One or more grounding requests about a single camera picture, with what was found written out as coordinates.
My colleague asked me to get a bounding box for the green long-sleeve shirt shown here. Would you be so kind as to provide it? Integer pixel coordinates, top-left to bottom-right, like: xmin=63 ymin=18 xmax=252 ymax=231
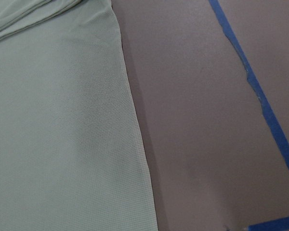
xmin=0 ymin=0 xmax=158 ymax=231

